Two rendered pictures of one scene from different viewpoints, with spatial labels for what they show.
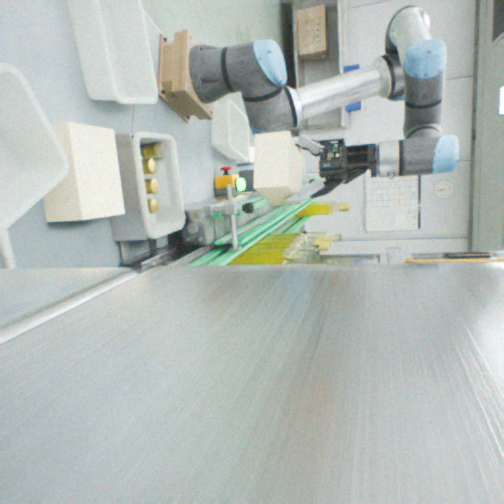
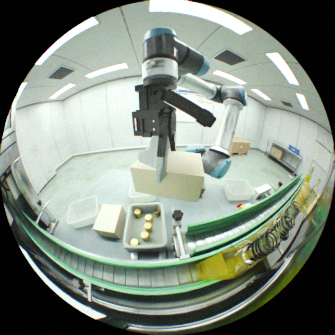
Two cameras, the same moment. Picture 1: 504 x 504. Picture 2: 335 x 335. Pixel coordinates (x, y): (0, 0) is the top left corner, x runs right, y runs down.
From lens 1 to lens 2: 93 cm
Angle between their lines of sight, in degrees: 87
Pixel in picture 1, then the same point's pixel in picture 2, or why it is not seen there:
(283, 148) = not seen: hidden behind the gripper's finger
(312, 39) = (278, 153)
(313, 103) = (219, 139)
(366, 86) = (227, 111)
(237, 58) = not seen: hidden behind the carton
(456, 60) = (296, 118)
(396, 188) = (321, 153)
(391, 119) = (305, 143)
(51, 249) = (97, 243)
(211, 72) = not seen: hidden behind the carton
